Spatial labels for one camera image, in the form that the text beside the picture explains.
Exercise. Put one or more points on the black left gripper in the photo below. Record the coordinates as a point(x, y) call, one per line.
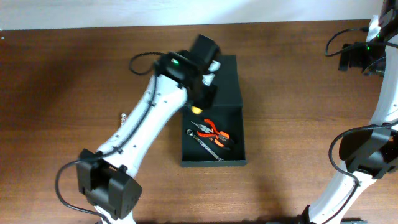
point(210, 99)

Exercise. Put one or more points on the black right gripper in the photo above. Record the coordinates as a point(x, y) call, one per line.
point(356, 61)

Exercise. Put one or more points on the yellow black stubby screwdriver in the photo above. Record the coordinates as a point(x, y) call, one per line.
point(196, 110)

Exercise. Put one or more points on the black gift box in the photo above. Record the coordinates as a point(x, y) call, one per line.
point(226, 113)

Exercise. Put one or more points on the silver ratchet wrench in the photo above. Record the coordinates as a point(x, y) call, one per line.
point(191, 134)

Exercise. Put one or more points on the red handled wire cutters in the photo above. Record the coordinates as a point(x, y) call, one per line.
point(205, 131)

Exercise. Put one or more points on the orange black long-nose pliers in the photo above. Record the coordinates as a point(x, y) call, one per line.
point(224, 141)

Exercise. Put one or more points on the orange socket bit rail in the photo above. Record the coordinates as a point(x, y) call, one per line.
point(123, 118)

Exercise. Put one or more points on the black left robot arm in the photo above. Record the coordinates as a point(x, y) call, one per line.
point(106, 177)

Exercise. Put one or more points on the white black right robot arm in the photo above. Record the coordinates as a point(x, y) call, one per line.
point(363, 155)

